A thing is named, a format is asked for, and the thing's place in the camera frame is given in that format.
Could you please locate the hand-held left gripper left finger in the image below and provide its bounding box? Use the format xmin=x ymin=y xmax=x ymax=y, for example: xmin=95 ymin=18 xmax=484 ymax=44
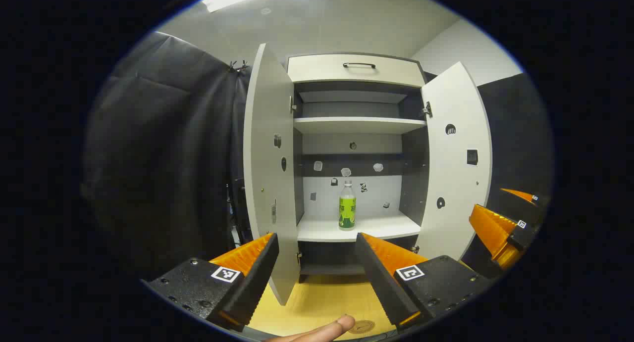
xmin=141 ymin=232 xmax=279 ymax=333

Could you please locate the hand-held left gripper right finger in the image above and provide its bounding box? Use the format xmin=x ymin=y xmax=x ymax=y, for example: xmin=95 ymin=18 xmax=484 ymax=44
xmin=354 ymin=232 xmax=491 ymax=333

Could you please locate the round wooden coaster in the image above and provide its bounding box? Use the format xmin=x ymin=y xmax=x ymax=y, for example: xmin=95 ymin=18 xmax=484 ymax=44
xmin=347 ymin=320 xmax=376 ymax=335

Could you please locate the white cabinet door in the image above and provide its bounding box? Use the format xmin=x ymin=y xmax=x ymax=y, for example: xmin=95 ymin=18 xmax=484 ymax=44
xmin=243 ymin=43 xmax=301 ymax=306
xmin=414 ymin=61 xmax=493 ymax=261

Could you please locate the green label clear bottle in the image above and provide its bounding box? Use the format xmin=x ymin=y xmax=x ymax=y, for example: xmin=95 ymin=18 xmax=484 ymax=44
xmin=338 ymin=180 xmax=357 ymax=231

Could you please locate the white grey cabinet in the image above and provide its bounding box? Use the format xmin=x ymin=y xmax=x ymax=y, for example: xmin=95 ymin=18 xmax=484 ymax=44
xmin=286 ymin=52 xmax=430 ymax=283

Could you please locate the white cabinet shelf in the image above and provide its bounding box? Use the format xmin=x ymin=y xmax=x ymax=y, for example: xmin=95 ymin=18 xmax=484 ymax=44
xmin=297 ymin=212 xmax=422 ymax=243
xmin=293 ymin=117 xmax=426 ymax=135

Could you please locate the white cabinet drawer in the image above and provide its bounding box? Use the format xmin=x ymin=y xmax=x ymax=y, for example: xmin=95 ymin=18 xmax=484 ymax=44
xmin=287 ymin=54 xmax=426 ymax=88

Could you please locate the metal backdrop stand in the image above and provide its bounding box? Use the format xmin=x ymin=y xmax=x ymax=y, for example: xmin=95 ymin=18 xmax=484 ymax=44
xmin=227 ymin=178 xmax=251 ymax=246

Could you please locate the black backdrop cloth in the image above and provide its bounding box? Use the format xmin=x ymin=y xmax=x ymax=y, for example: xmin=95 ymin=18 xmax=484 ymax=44
xmin=82 ymin=31 xmax=553 ymax=278

